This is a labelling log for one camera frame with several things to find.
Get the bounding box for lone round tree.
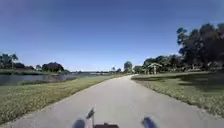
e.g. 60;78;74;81
123;60;134;74

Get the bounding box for open shelter with roof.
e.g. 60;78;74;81
147;62;163;75

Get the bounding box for grass strip by water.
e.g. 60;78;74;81
0;73;127;126

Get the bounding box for grey paved path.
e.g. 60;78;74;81
0;74;224;128

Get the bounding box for row of tall trees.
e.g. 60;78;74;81
133;22;224;74

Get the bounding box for distant trees across water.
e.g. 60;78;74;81
0;52;71;74

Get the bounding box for pond water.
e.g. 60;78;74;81
0;72;111;87

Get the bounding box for grass lawn under trees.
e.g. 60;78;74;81
131;70;224;118

